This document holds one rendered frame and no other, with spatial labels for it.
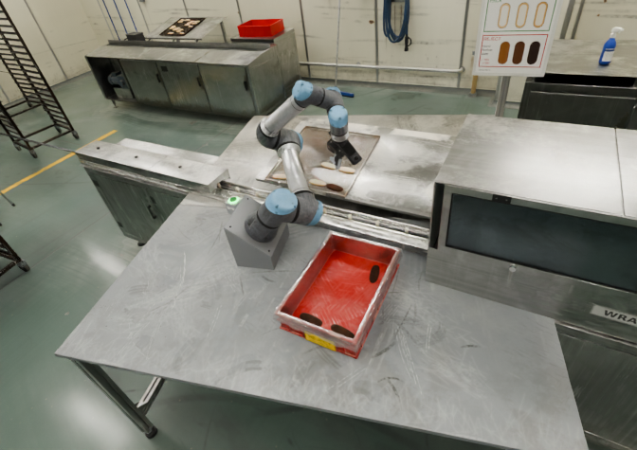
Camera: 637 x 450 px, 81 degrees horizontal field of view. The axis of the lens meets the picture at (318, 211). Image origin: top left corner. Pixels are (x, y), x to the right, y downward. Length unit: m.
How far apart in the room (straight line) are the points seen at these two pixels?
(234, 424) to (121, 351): 0.85
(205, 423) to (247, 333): 0.93
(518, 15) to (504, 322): 1.36
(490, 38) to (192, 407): 2.45
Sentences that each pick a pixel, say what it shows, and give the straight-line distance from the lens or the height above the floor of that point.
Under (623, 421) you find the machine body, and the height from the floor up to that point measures 0.35.
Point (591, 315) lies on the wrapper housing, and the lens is 1.55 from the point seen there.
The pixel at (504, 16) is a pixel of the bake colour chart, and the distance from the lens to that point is 2.13.
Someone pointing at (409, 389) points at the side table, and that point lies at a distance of 1.34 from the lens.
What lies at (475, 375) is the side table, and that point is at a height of 0.82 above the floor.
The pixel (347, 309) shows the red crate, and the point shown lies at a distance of 1.49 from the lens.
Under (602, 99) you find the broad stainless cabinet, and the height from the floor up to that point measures 0.86.
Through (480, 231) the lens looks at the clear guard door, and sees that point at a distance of 1.35.
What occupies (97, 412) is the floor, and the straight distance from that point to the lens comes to 2.67.
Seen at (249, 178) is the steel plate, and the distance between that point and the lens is 2.31.
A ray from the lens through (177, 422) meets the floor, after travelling 2.41.
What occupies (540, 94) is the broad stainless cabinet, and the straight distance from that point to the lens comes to 3.11.
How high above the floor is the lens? 2.02
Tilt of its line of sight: 38 degrees down
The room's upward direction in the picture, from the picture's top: 9 degrees counter-clockwise
